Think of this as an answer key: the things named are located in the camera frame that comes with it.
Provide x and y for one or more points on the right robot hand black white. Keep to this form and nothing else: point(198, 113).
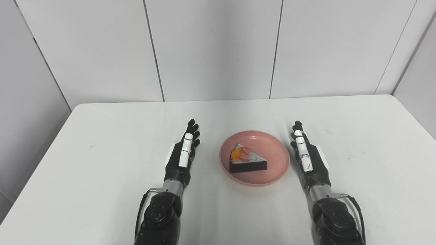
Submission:
point(310, 163)

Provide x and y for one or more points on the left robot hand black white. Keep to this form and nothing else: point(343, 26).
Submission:
point(182, 160)

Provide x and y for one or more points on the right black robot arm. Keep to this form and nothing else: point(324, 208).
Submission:
point(335, 221)

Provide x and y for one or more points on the pink round plate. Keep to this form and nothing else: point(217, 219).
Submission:
point(276, 163)

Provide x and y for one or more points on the chocolate cake slice with fruit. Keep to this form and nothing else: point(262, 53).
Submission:
point(247, 165)

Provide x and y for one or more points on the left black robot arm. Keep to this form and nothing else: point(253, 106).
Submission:
point(160, 217)

